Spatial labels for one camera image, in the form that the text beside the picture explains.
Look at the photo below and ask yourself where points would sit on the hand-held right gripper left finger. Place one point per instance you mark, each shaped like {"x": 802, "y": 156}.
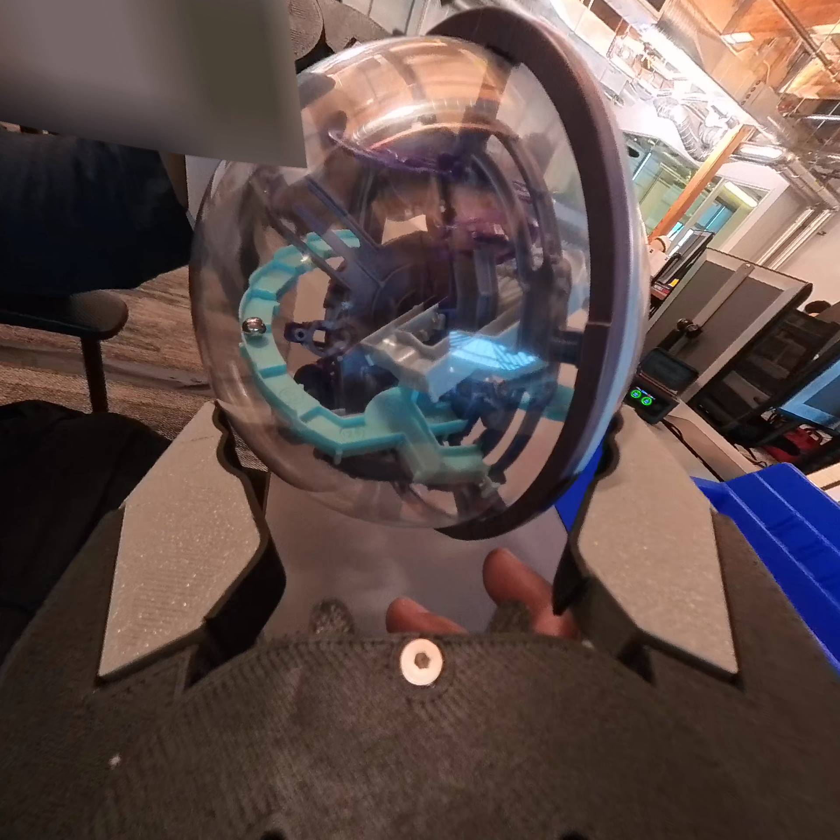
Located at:
{"x": 184, "y": 558}

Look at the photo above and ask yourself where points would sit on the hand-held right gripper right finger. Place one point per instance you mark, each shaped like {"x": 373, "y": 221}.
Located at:
{"x": 656, "y": 564}

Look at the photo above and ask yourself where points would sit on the clear plastic maze ball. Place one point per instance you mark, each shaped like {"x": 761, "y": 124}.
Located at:
{"x": 407, "y": 295}

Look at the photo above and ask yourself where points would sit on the person's left forearm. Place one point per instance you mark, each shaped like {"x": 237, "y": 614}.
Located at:
{"x": 79, "y": 216}

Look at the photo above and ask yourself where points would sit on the person's right hand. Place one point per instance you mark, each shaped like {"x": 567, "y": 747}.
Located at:
{"x": 518, "y": 577}

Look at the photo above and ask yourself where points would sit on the person's dark trousers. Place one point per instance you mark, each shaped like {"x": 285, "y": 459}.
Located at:
{"x": 59, "y": 512}

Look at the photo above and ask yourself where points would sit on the dark charger with green lights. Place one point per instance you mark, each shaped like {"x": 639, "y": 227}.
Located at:
{"x": 663, "y": 387}

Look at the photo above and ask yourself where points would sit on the grey office partition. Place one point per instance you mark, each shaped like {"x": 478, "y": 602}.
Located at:
{"x": 735, "y": 315}

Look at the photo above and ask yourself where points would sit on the black chair armrest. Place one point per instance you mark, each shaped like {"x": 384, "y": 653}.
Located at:
{"x": 72, "y": 315}

